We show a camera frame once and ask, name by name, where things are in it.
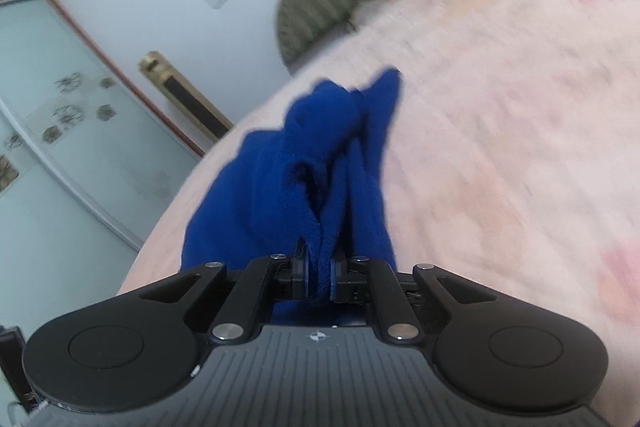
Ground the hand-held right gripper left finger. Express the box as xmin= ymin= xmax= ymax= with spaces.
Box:
xmin=120 ymin=252 xmax=312 ymax=344

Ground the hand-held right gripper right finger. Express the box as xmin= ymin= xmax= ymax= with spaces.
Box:
xmin=330 ymin=257 xmax=506 ymax=344

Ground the blue knit sweater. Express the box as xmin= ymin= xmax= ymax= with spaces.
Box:
xmin=180 ymin=67 xmax=403 ymax=328

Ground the gold tower air conditioner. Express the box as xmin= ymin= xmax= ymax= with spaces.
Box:
xmin=138 ymin=51 xmax=235 ymax=155

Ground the bed with pink sheet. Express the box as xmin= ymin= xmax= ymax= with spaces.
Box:
xmin=116 ymin=0 xmax=640 ymax=408

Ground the frosted glass sliding door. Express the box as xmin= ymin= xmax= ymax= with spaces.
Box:
xmin=0 ymin=0 xmax=201 ymax=253

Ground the black box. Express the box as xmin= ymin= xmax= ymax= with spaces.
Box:
xmin=0 ymin=324 xmax=36 ymax=413

